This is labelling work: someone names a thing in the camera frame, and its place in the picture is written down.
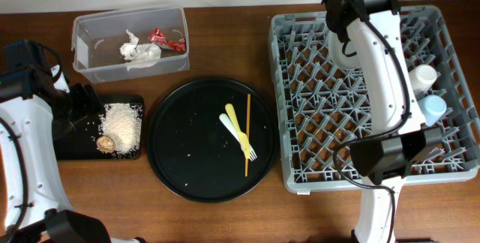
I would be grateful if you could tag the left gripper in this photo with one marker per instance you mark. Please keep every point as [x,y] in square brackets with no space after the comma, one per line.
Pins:
[89,105]

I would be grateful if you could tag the brown food patty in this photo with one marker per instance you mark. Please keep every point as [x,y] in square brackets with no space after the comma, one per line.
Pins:
[106,144]

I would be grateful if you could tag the white rice pile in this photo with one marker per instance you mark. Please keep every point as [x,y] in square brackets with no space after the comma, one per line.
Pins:
[123,123]

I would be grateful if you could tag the white napkin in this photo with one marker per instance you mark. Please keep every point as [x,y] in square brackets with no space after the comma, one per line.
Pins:
[148,54]

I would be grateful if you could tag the white plastic cup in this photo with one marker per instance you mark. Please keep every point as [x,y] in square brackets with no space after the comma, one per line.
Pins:
[422,78]

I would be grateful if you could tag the wooden chopstick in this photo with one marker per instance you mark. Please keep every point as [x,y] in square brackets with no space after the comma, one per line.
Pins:
[248,114]

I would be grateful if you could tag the red snack wrapper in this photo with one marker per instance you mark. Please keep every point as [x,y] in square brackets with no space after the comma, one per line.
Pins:
[159,38]

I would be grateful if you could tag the light blue cup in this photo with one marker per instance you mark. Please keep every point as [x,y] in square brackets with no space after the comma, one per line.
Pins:
[433,107]

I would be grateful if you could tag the white plastic fork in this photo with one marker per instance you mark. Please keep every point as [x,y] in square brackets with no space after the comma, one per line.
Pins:
[225,120]

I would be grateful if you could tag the yellow plastic knife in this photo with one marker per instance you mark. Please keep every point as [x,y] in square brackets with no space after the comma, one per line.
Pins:
[243,138]

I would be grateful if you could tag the grey plate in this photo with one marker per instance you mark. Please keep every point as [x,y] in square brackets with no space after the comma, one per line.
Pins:
[342,55]

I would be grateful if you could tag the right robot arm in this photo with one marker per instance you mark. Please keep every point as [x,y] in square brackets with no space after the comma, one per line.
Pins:
[367,35]

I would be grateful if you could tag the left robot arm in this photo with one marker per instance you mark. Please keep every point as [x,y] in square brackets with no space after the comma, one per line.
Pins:
[37,203]

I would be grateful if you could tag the clear plastic waste bin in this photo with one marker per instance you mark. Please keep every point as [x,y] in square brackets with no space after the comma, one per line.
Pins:
[97,39]

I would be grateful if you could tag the grey dishwasher rack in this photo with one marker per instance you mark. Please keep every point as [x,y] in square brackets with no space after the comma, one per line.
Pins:
[320,105]

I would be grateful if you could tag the black rectangular tray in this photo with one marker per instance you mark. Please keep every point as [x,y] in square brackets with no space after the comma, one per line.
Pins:
[80,144]

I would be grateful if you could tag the round black serving tray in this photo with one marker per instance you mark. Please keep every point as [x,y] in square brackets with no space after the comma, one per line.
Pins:
[195,156]

